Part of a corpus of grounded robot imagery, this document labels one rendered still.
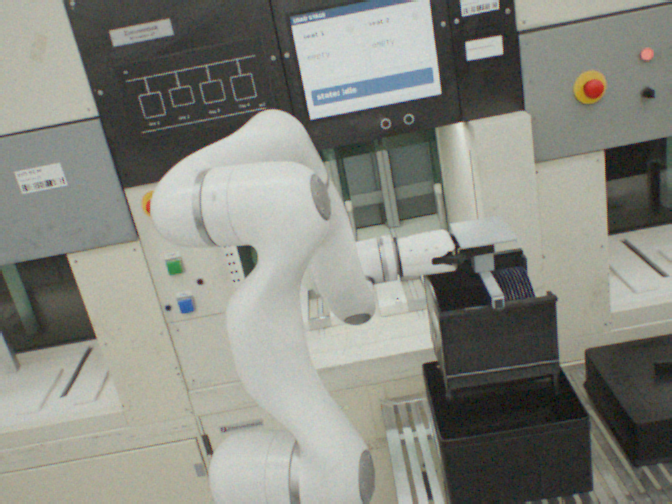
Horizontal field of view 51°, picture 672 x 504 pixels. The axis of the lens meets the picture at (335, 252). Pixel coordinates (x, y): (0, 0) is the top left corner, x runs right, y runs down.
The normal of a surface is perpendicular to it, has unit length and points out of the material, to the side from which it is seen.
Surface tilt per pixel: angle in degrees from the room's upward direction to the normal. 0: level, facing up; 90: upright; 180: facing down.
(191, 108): 90
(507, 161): 90
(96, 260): 90
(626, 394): 0
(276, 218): 83
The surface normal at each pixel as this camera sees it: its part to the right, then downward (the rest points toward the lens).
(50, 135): 0.04, 0.37
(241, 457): -0.32, -0.63
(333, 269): -0.15, 0.23
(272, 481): -0.31, -0.15
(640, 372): -0.18, -0.91
